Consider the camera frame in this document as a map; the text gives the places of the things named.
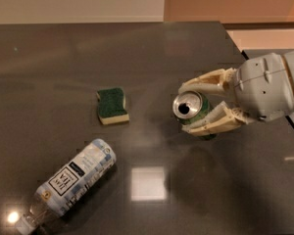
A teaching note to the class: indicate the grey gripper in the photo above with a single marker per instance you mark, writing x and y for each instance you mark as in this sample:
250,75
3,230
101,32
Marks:
264,85

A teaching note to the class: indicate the green soda can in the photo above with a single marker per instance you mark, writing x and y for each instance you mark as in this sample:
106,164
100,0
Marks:
189,107

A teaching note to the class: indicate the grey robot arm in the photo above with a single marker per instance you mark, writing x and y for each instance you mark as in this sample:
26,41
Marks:
262,89

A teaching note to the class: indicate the green and yellow sponge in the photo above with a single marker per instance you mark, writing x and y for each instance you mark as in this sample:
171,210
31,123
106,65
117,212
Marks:
111,106

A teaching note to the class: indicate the tea bottle with white label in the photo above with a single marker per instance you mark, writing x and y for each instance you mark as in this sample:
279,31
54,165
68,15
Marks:
57,195

